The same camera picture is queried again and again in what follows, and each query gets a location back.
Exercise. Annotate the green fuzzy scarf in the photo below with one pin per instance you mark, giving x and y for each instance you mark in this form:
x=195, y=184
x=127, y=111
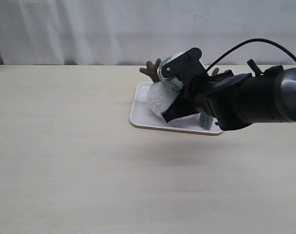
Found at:
x=174, y=84

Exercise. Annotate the white plastic tray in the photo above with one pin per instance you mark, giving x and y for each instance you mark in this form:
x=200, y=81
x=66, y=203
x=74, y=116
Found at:
x=141, y=116

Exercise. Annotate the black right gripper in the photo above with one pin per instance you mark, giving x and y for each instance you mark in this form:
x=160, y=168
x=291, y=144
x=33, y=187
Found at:
x=201, y=92

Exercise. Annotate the white backdrop curtain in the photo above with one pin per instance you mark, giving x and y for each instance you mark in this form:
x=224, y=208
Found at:
x=130, y=32

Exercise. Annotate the white plush snowman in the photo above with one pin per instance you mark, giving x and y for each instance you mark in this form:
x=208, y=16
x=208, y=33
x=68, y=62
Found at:
x=159, y=96

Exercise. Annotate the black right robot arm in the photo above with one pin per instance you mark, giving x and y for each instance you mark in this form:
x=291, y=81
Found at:
x=268, y=96

